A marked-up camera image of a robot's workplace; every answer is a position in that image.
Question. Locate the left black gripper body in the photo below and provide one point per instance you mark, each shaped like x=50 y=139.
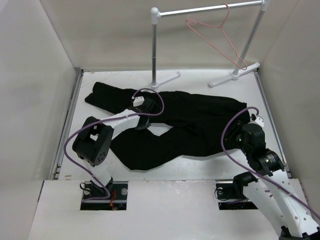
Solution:
x=143 y=126

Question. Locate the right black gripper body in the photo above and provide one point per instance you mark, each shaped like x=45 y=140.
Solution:
x=237 y=133

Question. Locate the black trousers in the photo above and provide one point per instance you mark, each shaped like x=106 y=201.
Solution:
x=196 y=124

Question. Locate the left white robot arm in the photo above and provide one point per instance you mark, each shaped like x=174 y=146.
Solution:
x=89 y=146

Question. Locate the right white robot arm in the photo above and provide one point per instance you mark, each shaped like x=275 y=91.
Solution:
x=265 y=183

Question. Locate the white clothes rack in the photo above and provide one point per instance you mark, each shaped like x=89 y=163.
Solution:
x=234 y=75

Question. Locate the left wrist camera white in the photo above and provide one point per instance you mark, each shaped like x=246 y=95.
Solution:
x=137 y=101

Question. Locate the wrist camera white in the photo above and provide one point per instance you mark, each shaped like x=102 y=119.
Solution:
x=258 y=120
x=137 y=101

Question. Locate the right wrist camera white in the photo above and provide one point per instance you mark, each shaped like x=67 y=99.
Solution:
x=258 y=120

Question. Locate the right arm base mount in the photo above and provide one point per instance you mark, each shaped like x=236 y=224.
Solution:
x=229 y=200

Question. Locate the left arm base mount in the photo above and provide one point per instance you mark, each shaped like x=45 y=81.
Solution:
x=117 y=197

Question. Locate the pink wire hanger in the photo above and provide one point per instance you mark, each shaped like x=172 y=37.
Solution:
x=227 y=50

